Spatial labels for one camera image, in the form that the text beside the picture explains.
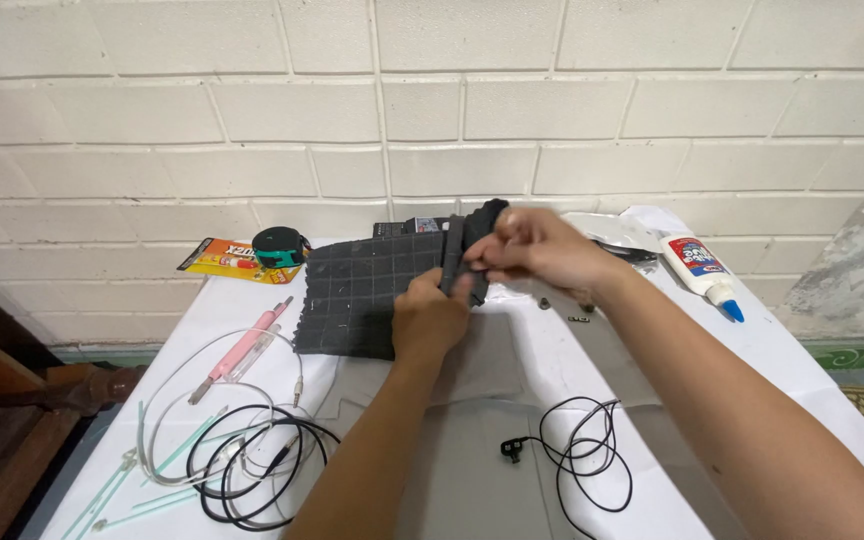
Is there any person's left hand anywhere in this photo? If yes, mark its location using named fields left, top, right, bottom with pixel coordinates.
left=392, top=267, right=479, bottom=363

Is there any person's right hand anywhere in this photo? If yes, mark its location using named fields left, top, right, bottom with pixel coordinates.
left=465, top=206, right=625, bottom=302

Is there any dark grey grid foam mat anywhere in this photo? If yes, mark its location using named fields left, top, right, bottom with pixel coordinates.
left=292, top=198, right=512, bottom=362

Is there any small black box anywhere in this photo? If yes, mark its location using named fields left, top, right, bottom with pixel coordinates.
left=372, top=216, right=453, bottom=239

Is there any silver white plastic pouch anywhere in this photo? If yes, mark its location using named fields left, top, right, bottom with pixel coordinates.
left=562, top=210, right=663, bottom=255

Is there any white glue bottle blue cap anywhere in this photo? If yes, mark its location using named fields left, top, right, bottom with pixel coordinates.
left=659, top=234, right=746, bottom=324

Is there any grey cloth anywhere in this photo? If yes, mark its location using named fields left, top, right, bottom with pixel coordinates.
left=312, top=296, right=750, bottom=540

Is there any green black tape measure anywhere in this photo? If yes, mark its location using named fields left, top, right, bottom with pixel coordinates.
left=252, top=226, right=312, bottom=270

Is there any clear plastic pen cap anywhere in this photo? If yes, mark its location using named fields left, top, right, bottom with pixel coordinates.
left=222, top=322, right=284, bottom=384

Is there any orange glue blister pack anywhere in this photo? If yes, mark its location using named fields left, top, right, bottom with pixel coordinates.
left=177, top=237, right=306, bottom=285

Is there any pink pen tool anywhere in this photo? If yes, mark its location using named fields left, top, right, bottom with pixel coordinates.
left=187, top=295, right=295, bottom=407

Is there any white table cover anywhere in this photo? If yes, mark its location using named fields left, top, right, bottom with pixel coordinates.
left=39, top=205, right=864, bottom=540

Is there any brown wooden furniture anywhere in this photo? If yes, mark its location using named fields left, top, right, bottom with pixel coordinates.
left=0, top=266, right=147, bottom=540

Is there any thin black cable with plug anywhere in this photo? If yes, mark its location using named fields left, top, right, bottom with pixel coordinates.
left=500, top=396, right=635, bottom=540

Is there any white audio cable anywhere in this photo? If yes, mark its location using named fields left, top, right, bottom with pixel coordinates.
left=136, top=327, right=330, bottom=489

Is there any coiled black audio cable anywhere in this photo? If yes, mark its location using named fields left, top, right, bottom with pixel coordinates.
left=185, top=404, right=342, bottom=533

